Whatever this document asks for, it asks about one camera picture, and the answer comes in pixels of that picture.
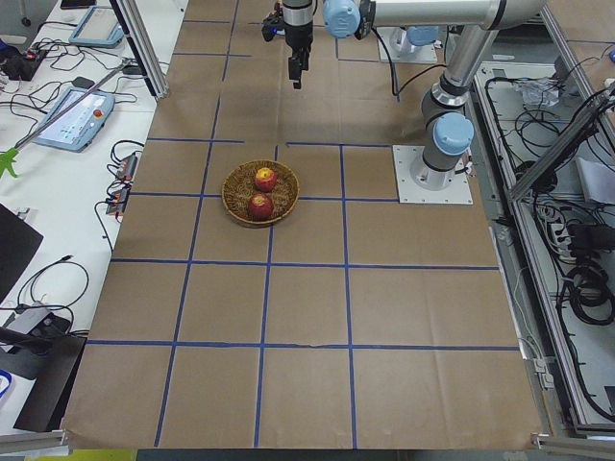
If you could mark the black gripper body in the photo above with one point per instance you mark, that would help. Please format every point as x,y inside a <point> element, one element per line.
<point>297,36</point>

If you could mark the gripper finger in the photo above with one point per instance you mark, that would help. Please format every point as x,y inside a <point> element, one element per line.
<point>303,65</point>
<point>293,65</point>

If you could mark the yellow red apple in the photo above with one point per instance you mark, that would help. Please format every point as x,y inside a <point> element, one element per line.
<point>265,179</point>

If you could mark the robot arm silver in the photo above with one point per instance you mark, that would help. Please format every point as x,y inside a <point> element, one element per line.
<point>450,133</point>

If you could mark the brown wicker basket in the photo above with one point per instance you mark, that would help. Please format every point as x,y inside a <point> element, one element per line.
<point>239,186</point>

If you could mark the dark red basket apple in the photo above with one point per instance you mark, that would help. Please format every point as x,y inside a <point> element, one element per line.
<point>260,207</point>

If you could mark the teach pendant far tablet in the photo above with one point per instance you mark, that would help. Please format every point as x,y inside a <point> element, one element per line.
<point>99,27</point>

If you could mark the teach pendant tablet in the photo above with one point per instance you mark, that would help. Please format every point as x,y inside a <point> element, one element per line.
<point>99,27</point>
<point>76,129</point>

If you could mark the orange usb adapter upper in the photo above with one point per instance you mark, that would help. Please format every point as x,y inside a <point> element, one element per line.
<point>126,168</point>

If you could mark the orange usb adapter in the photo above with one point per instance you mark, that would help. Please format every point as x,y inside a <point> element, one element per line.
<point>117,202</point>
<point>126,168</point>

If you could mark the orange usb adapter lower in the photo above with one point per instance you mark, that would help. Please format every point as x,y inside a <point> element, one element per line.
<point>117,202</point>

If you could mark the teach pendant near tablet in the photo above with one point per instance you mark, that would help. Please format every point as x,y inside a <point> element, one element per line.
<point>76,129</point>

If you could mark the green grabber stick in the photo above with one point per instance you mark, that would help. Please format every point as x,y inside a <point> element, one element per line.
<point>8,157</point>

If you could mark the black laptop corner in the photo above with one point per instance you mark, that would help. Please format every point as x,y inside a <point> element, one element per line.
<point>19,244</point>

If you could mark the black power strip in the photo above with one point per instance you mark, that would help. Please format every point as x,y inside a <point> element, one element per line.
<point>588,241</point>

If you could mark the grey hub device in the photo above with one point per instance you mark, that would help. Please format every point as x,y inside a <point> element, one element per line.
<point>28,320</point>

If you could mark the black box lower left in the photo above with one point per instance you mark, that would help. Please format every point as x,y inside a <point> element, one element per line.
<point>44,408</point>

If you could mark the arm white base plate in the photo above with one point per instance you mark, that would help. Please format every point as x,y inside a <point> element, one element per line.
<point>414,44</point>
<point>432,192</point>

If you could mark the aluminium frame post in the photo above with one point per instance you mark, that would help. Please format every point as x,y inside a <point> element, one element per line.
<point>132,25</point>

